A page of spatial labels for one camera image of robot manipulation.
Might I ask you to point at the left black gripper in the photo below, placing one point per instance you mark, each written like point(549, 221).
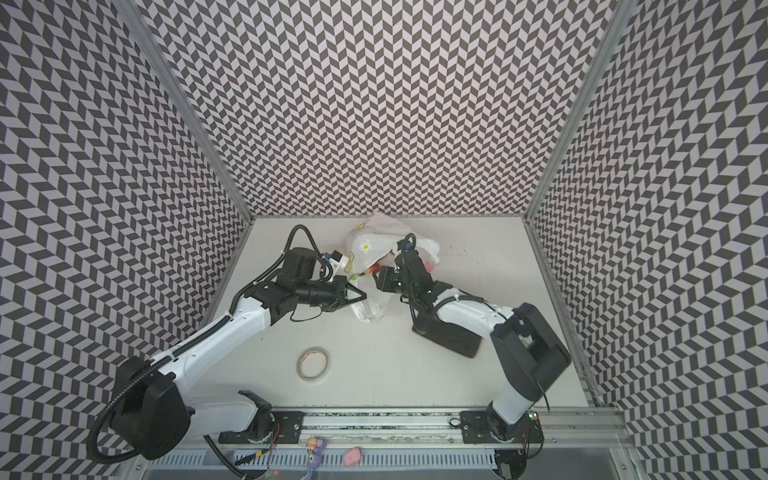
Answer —
point(341, 292)

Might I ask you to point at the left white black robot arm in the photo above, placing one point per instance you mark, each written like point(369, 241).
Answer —
point(152, 407)

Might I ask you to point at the aluminium front rail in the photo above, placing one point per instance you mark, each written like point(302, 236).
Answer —
point(563, 427)

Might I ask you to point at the roll of clear tape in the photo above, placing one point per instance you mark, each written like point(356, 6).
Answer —
point(313, 365)

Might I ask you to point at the black square mat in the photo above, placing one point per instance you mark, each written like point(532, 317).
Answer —
point(450, 336)

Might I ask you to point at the white lemon print plastic bag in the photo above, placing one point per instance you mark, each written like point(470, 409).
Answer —
point(374, 241)

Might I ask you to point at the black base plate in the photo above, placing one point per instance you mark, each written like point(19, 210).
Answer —
point(282, 427)
point(485, 427)

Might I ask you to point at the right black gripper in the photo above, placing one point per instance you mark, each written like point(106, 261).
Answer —
point(391, 278)

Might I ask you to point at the purple toy figure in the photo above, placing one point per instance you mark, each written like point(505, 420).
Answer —
point(315, 449)

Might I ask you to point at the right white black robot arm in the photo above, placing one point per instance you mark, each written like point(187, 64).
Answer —
point(531, 355)

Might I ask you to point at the pink toy blob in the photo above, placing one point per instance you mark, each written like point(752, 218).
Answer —
point(352, 457)

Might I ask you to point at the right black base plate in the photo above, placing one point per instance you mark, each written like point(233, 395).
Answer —
point(485, 427)

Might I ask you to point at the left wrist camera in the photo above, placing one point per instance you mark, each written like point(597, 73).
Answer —
point(341, 263)

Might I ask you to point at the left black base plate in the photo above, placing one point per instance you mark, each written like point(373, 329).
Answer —
point(282, 427)

